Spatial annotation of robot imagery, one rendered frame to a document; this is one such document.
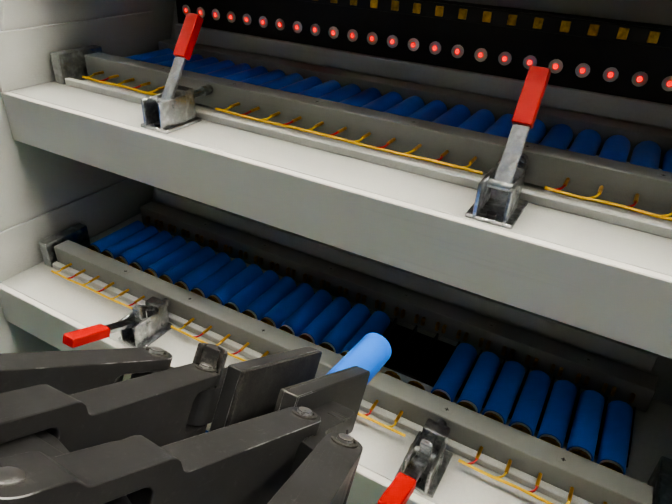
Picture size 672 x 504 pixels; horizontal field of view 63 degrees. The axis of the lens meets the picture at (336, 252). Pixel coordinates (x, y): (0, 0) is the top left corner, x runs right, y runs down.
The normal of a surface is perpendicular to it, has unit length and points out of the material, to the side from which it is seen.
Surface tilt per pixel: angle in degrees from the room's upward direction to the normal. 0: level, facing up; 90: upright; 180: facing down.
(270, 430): 13
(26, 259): 90
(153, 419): 90
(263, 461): 89
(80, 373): 88
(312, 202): 108
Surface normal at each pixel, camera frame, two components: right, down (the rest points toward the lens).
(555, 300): -0.50, 0.43
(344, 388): 0.87, 0.29
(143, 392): 0.29, -0.96
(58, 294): 0.04, -0.85
